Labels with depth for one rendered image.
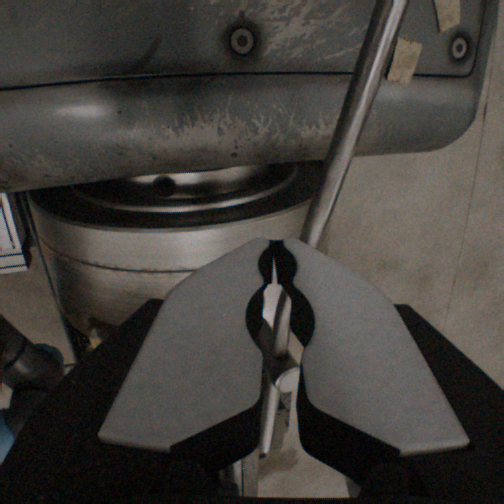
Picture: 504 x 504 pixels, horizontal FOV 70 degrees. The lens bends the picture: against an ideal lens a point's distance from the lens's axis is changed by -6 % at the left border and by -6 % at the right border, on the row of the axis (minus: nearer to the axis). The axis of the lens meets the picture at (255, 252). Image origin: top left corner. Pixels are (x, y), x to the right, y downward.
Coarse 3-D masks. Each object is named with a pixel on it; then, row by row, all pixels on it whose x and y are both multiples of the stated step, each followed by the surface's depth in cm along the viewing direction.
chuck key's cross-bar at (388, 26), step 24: (384, 0) 13; (408, 0) 13; (384, 24) 13; (384, 48) 14; (360, 72) 14; (384, 72) 15; (360, 96) 15; (360, 120) 16; (336, 144) 16; (336, 168) 17; (336, 192) 18; (312, 216) 19; (312, 240) 20; (288, 312) 24; (288, 336) 25; (264, 408) 28; (264, 432) 29
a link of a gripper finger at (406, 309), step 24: (408, 312) 9; (432, 336) 8; (432, 360) 8; (456, 360) 8; (456, 384) 7; (480, 384) 7; (456, 408) 7; (480, 408) 6; (480, 432) 6; (432, 456) 6; (456, 456) 6; (480, 456) 6; (408, 480) 6; (432, 480) 5; (456, 480) 5; (480, 480) 5
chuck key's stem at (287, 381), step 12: (264, 324) 28; (264, 336) 27; (264, 348) 26; (264, 360) 26; (276, 360) 25; (288, 360) 25; (276, 372) 25; (288, 372) 24; (276, 384) 25; (288, 384) 25
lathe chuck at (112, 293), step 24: (48, 264) 34; (72, 264) 30; (72, 288) 32; (96, 288) 30; (120, 288) 29; (144, 288) 29; (168, 288) 29; (72, 312) 34; (96, 312) 32; (120, 312) 31; (264, 312) 33; (96, 336) 35
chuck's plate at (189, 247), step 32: (320, 160) 41; (32, 192) 33; (64, 192) 34; (96, 192) 33; (256, 192) 33; (288, 192) 34; (64, 224) 28; (96, 224) 27; (128, 224) 27; (160, 224) 27; (192, 224) 27; (224, 224) 27; (256, 224) 28; (288, 224) 30; (96, 256) 28; (128, 256) 28; (160, 256) 27; (192, 256) 28
